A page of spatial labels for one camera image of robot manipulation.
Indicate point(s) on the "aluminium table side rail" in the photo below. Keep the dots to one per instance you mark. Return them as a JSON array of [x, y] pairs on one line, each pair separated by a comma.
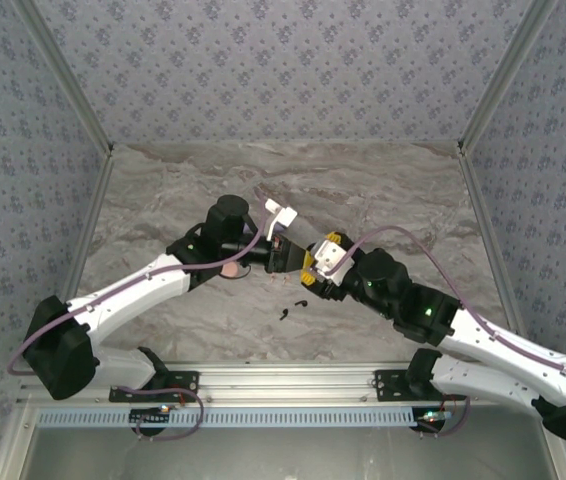
[[486, 225], [89, 220]]

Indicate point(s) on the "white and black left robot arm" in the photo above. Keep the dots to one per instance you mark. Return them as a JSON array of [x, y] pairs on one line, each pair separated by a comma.
[[128, 295]]

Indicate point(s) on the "aluminium upright frame post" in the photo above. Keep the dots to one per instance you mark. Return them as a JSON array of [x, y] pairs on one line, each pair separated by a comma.
[[68, 75], [502, 75]]

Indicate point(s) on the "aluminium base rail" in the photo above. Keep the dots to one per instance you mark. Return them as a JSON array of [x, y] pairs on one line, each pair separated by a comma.
[[283, 382]]

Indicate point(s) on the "small black circuit board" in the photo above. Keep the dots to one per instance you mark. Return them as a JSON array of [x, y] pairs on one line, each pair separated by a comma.
[[430, 417], [150, 415]]

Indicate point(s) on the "pink earbud charging case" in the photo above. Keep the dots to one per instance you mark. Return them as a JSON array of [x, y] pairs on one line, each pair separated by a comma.
[[230, 271]]

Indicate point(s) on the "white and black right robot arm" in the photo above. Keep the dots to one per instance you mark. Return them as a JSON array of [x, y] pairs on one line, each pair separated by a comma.
[[503, 345]]

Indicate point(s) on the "grey metal sheet panel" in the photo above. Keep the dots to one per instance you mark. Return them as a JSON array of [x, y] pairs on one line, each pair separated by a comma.
[[283, 455]]

